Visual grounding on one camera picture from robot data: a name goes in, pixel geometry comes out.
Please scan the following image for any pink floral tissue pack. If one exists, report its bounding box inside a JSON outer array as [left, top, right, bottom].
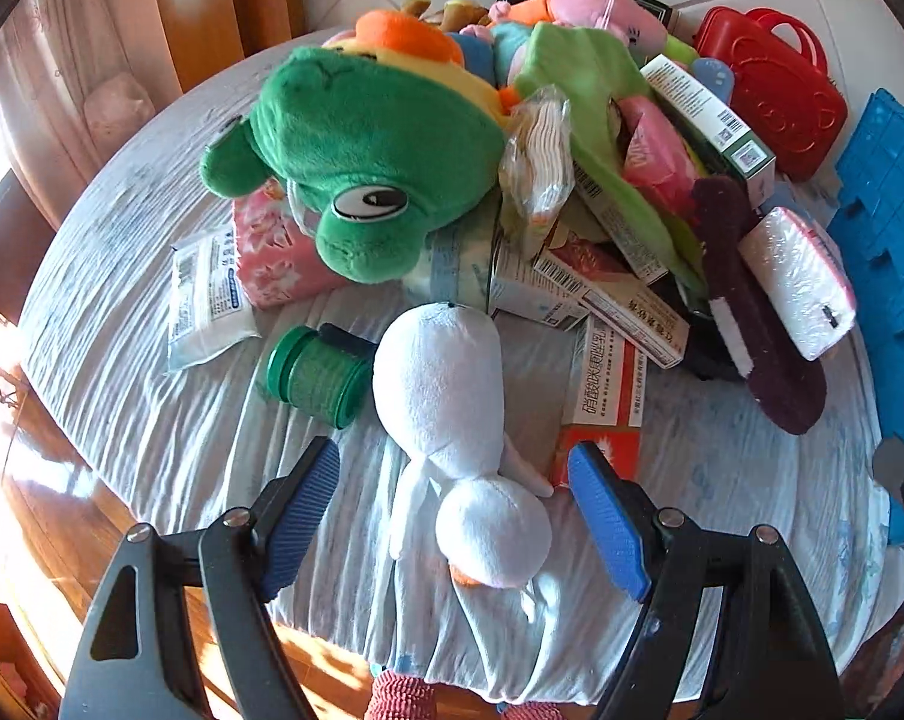
[[232, 179, 349, 310]]

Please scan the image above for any white tablecloth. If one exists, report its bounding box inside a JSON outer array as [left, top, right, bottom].
[[16, 28, 904, 707]]

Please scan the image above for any pink pig plush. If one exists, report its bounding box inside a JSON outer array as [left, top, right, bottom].
[[489, 0, 675, 57]]

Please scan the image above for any green cloth bib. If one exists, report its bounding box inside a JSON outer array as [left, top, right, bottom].
[[513, 23, 707, 299]]

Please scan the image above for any pink curtain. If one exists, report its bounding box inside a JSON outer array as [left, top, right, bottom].
[[0, 0, 182, 227]]

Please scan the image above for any green bottle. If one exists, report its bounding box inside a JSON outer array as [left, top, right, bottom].
[[262, 323, 377, 429]]

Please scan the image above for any red orange medicine box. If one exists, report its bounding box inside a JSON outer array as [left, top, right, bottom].
[[549, 316, 647, 488]]

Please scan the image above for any red toy suitcase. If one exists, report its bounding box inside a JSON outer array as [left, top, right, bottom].
[[694, 7, 849, 182]]

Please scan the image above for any blue plastic crate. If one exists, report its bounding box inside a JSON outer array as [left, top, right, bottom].
[[825, 86, 904, 550]]

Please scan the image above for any white pink sponge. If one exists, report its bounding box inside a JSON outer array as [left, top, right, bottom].
[[738, 205, 857, 361]]

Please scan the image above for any pink wipes pack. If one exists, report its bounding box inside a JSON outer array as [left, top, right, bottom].
[[618, 96, 699, 220]]

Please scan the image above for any white green medicine box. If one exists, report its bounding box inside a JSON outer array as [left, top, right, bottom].
[[641, 55, 776, 208]]

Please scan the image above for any dark purple cloth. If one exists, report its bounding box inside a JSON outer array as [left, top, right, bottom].
[[689, 176, 827, 436]]

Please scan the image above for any white sachet packet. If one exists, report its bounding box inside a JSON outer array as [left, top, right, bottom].
[[167, 226, 260, 372]]

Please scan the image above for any clear plastic bag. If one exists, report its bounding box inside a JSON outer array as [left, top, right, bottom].
[[499, 85, 575, 262]]

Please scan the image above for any white plush toy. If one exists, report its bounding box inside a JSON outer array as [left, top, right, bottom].
[[372, 302, 554, 589]]

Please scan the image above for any brown bear plush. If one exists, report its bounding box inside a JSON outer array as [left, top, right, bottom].
[[400, 0, 491, 32]]

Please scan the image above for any green frog duck plush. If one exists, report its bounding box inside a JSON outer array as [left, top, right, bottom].
[[200, 10, 507, 284]]

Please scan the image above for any red white medicine box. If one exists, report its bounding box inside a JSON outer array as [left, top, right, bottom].
[[533, 223, 689, 369]]

